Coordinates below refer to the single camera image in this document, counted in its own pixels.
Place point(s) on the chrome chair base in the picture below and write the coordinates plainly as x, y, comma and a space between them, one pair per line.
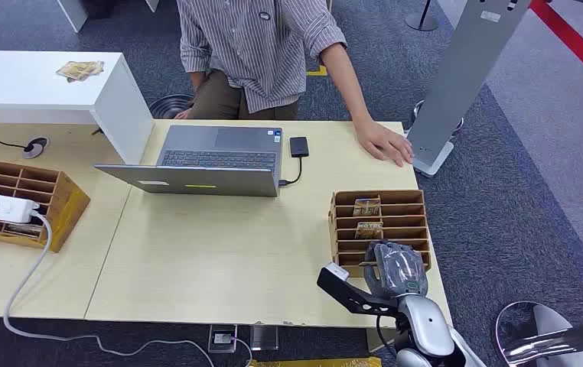
550, 339

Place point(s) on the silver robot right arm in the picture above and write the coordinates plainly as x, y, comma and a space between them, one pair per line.
426, 324

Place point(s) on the wooden compartment organizer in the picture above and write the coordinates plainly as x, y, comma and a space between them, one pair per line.
53, 197

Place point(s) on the person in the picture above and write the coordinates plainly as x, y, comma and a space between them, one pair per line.
256, 50

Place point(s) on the person's left forearm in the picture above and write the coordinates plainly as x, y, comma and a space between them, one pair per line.
347, 83

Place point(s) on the wooden slotted card holder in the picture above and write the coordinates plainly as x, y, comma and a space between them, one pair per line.
398, 228

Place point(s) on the black external drive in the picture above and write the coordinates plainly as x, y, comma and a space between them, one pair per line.
299, 146

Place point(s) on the pale wrist camera on bracket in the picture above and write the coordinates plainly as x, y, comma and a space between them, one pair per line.
344, 291

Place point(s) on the red barrier belt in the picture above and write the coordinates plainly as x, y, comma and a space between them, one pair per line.
575, 43

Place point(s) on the stack of gold cards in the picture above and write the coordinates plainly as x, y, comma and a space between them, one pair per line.
80, 70

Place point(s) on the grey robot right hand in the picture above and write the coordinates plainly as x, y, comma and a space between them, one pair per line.
398, 271

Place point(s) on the small yellow floor marker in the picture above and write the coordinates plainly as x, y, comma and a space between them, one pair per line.
318, 71

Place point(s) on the person's hand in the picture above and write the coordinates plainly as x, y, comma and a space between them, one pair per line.
184, 114
383, 144

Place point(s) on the gold printed card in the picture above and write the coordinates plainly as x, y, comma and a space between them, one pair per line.
367, 207
369, 231

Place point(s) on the person's right hand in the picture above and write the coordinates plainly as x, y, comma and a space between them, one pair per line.
184, 114

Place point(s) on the white furniture panel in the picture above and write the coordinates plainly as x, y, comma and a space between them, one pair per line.
73, 12

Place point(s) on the black round floor base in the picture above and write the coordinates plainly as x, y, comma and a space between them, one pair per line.
170, 105

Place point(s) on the grey open laptop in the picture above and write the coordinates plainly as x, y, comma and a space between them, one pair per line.
210, 162

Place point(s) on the person's left hand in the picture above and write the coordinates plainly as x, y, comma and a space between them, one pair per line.
383, 144

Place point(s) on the metal floor plate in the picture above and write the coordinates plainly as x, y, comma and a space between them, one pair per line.
264, 338

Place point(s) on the white desk riser shelf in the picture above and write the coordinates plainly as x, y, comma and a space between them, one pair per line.
43, 96

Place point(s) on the metal floor socket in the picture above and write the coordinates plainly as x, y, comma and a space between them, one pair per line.
222, 339

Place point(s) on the grey stanchion base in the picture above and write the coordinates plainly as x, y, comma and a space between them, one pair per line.
422, 21

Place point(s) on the grey kiosk stand column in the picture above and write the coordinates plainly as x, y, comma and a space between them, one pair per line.
459, 76

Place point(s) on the yellow floor tape strip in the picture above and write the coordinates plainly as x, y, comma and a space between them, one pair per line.
317, 362

